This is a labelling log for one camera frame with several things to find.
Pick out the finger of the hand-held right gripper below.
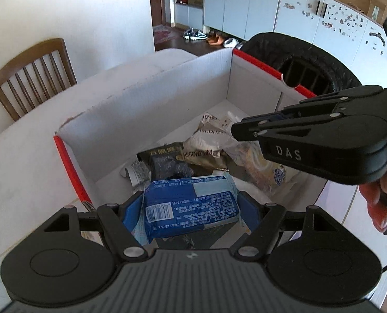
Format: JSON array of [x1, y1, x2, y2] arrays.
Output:
[[279, 85, 385, 118], [230, 110, 343, 141]]

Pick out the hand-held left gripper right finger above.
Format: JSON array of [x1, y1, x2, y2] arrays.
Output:
[[236, 191, 339, 258]]

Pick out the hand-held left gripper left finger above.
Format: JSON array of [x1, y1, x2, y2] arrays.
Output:
[[44, 191, 145, 258]]

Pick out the white printed cable package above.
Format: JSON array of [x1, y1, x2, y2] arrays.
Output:
[[121, 160, 150, 188]]

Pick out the blueberry bread package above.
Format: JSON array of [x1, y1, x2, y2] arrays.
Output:
[[226, 137, 287, 193]]

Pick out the silver snack bag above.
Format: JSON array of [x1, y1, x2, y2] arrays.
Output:
[[184, 112, 246, 172]]

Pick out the blue tissue pack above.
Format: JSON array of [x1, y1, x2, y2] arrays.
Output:
[[133, 171, 241, 245]]

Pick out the black bumpy snack packet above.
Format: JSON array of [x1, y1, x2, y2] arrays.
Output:
[[149, 156, 196, 180]]

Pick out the red cardboard box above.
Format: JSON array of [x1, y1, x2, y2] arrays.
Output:
[[53, 48, 318, 251]]

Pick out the white round desktop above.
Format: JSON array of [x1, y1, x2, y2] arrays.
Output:
[[0, 48, 359, 269]]

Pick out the person's right hand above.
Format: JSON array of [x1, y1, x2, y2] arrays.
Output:
[[359, 176, 387, 233]]

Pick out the black chair back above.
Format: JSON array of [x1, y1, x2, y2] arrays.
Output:
[[241, 32, 362, 100]]

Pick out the brown doormat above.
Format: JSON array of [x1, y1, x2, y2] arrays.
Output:
[[153, 26, 178, 44]]

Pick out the brown wooden chair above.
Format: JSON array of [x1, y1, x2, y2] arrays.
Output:
[[0, 38, 77, 122]]

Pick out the white wall cupboard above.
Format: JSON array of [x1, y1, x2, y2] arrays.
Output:
[[174, 0, 387, 72]]

